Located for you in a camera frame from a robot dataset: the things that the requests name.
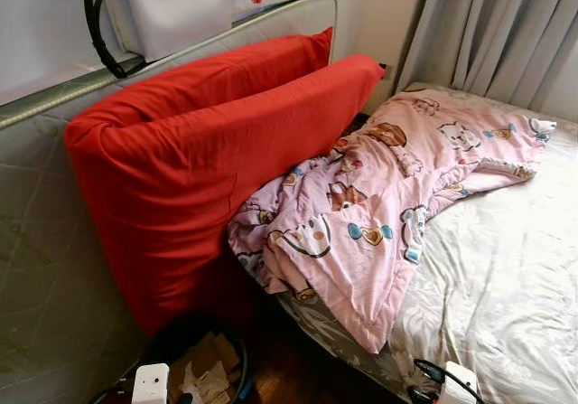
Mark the bed with beige floral sheet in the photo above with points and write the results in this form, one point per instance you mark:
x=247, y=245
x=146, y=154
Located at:
x=506, y=268

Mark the pink cartoon print quilt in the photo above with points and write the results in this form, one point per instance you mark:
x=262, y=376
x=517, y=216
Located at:
x=379, y=205

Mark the brown cardboard scraps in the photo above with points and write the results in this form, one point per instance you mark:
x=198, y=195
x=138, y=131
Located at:
x=208, y=372

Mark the black round bin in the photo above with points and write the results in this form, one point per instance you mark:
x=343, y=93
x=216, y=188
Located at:
x=176, y=336

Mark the red fabric covered cushion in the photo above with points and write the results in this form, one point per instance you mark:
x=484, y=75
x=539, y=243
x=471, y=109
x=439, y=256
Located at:
x=199, y=178
x=235, y=65

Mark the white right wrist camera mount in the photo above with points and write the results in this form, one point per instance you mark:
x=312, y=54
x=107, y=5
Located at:
x=458, y=384

